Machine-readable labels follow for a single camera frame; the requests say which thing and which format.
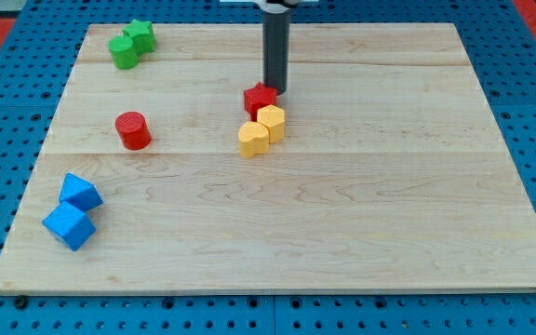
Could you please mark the blue triangular prism block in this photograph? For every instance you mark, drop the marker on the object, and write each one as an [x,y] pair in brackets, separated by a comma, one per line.
[79,193]

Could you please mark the yellow hexagon block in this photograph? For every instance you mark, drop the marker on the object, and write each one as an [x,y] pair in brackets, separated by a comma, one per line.
[273,118]

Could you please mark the blue cube block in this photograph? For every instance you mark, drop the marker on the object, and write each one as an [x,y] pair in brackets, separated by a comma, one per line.
[69,225]

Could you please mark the light wooden board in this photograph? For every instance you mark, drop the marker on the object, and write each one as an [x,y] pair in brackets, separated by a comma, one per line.
[392,178]

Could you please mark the green cylinder block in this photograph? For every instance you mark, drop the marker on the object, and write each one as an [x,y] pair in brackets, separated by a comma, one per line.
[123,52]

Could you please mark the red star block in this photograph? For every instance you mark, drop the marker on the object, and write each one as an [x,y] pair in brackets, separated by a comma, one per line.
[258,97]

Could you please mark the yellow heart block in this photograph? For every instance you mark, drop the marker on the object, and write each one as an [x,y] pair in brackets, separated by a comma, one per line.
[253,138]

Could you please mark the red cylinder block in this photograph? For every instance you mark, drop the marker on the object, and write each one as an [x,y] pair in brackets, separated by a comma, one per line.
[133,130]

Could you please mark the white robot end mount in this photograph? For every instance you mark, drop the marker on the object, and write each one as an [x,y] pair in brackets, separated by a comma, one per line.
[270,5]

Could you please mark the green star block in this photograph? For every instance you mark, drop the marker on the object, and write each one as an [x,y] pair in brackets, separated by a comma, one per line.
[142,35]

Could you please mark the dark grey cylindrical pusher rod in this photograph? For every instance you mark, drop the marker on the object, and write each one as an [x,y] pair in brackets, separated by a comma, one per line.
[275,43]

